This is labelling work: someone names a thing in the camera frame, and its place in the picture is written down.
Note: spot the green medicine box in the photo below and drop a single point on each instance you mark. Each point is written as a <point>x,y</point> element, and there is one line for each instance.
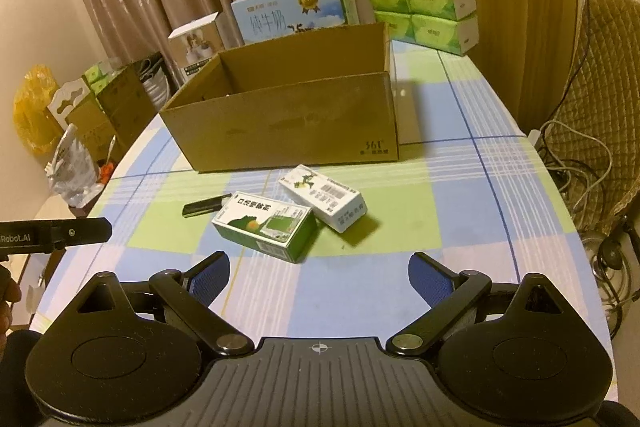
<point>260,227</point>

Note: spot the white medicine box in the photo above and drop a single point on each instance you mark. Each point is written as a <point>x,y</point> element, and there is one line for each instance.
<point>325,199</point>

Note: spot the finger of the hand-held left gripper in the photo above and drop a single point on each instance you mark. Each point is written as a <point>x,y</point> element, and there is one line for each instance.
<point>87,231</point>

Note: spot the white plastic bag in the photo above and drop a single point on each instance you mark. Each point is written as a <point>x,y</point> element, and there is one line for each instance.
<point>72,172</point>

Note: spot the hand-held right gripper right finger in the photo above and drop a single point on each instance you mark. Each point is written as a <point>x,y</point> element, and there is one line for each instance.
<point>430,275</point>

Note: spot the black lighter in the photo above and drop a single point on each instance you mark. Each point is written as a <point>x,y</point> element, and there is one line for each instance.
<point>202,207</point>

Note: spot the white cardboard insert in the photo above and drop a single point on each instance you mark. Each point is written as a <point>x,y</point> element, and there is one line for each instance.
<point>67,102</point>

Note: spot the checked tablecloth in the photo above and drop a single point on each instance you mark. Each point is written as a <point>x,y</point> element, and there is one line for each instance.
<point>450,217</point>

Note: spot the blue milk carton box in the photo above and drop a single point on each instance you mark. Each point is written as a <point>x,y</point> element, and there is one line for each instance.
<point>280,7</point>

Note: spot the yellow plastic bag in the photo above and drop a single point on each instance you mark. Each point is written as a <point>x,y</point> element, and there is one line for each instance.
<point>32,112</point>

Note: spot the small orange object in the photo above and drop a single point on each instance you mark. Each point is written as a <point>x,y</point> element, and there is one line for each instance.
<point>106,171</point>

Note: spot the chair with quilted cover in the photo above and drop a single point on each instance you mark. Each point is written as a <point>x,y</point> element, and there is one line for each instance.
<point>610,97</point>

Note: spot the person's left hand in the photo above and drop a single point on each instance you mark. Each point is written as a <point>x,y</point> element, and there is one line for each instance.
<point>7,289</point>

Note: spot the brown floor cardboard box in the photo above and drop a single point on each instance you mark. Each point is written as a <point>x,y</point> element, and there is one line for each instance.
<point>130,102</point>
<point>92,132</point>

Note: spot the small white product box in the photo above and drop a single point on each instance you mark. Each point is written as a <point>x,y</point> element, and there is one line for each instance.
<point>195,44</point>

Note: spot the black chair base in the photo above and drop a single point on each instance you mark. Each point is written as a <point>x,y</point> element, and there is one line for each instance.
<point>612,257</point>

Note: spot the wooden door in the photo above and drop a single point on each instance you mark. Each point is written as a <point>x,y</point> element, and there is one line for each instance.
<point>510,7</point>

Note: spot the white ribbed container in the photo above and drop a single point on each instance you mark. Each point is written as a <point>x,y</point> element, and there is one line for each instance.
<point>155,82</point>

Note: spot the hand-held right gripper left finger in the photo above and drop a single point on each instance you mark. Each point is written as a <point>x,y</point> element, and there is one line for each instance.
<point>210,275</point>

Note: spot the green tissue packs in box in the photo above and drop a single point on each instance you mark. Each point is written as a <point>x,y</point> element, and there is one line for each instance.
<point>97,77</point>

